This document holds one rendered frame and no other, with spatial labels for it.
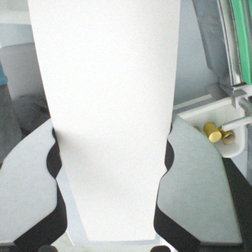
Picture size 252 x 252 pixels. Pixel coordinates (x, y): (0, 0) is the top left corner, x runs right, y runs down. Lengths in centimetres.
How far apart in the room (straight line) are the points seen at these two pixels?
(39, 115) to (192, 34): 36
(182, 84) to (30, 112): 34
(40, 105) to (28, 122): 5
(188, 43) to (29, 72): 34
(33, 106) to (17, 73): 7
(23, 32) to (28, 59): 12
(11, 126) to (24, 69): 17
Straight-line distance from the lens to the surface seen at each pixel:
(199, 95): 49
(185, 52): 48
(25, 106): 38
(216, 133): 52
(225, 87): 43
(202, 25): 44
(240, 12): 33
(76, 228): 96
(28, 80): 40
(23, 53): 39
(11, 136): 25
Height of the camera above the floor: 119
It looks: 57 degrees down
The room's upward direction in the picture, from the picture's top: 179 degrees clockwise
